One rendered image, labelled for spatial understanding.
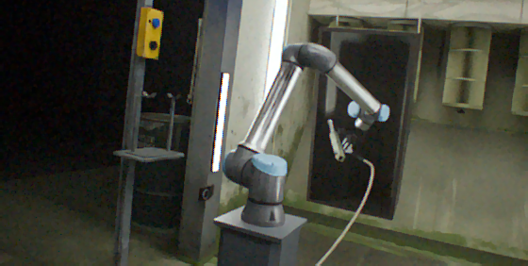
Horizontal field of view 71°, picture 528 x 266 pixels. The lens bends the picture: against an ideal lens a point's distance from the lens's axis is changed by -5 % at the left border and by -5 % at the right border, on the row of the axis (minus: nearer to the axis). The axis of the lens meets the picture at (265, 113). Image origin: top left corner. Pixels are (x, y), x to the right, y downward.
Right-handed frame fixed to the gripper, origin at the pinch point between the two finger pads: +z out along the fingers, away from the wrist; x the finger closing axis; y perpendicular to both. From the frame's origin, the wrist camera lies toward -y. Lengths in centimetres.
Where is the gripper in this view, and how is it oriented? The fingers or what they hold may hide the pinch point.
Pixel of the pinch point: (340, 150)
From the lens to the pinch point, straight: 249.2
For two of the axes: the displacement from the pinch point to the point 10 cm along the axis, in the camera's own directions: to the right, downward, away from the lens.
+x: 0.1, -4.5, 8.9
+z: -4.4, 8.0, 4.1
